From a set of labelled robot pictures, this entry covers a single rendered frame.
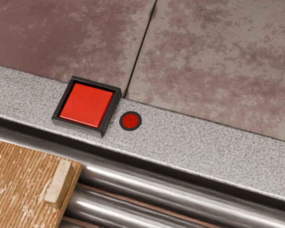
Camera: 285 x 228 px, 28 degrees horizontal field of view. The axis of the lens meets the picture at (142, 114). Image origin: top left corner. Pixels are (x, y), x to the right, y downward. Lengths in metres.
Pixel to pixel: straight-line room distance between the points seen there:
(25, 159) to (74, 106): 0.10
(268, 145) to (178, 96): 1.13
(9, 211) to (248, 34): 1.43
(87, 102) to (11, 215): 0.19
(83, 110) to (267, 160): 0.26
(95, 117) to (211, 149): 0.16
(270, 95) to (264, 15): 0.33
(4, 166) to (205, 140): 0.27
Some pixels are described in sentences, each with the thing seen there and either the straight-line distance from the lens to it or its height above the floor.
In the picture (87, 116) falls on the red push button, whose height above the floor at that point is 0.93.
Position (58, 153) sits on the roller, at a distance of 0.78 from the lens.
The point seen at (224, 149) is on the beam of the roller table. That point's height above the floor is 0.91.
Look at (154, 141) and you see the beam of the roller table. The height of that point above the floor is 0.92.
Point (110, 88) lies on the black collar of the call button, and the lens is 0.80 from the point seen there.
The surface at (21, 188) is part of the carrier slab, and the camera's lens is 0.76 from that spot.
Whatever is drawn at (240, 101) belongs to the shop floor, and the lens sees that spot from 1.87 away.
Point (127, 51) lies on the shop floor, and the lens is 2.00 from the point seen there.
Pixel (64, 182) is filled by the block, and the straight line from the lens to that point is 0.72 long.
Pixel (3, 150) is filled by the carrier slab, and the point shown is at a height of 0.94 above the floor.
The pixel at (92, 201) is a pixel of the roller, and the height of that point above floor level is 0.92.
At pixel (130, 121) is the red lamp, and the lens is 0.79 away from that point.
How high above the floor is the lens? 1.60
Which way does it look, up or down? 59 degrees down
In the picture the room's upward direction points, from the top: 11 degrees counter-clockwise
